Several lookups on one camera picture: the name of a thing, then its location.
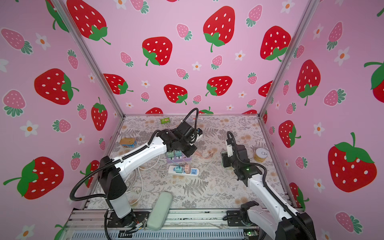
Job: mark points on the teal charger plug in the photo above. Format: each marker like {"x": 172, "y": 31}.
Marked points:
{"x": 178, "y": 154}
{"x": 178, "y": 169}

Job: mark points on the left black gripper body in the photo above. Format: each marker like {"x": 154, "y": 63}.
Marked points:
{"x": 186, "y": 147}

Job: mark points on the pale green oblong case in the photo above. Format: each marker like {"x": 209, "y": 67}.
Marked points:
{"x": 160, "y": 211}

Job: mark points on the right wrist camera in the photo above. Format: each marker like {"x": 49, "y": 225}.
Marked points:
{"x": 230, "y": 150}

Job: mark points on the yellow tape roll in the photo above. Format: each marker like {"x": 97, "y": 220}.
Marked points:
{"x": 260, "y": 155}

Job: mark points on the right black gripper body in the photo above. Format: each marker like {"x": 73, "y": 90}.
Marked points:
{"x": 228, "y": 161}

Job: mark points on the pink charger plug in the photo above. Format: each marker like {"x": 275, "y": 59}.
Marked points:
{"x": 187, "y": 169}

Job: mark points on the green snack packet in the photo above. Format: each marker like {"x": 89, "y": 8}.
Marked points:
{"x": 165, "y": 120}

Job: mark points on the purple power strip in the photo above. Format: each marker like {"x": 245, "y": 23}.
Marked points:
{"x": 177, "y": 160}

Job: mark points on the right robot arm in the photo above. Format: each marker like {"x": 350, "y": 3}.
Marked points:
{"x": 278, "y": 219}

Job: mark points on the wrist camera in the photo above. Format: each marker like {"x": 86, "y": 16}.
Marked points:
{"x": 230, "y": 150}
{"x": 198, "y": 134}

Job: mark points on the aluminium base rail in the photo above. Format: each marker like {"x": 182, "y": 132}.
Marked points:
{"x": 195, "y": 224}

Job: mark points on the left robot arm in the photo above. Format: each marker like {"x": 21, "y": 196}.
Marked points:
{"x": 111, "y": 173}

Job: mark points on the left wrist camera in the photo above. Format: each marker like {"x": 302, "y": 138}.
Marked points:
{"x": 198, "y": 134}

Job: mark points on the white blue power strip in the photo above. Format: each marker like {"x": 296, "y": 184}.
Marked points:
{"x": 194, "y": 172}

